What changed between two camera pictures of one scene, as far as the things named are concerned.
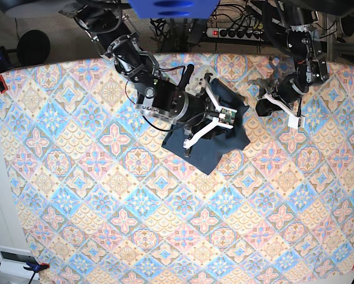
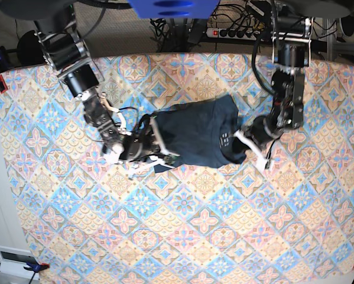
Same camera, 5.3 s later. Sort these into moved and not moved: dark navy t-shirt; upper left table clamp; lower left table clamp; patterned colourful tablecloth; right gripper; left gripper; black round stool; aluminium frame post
Moved: right gripper; dark navy t-shirt; left gripper
Not moved: black round stool; patterned colourful tablecloth; upper left table clamp; lower left table clamp; aluminium frame post
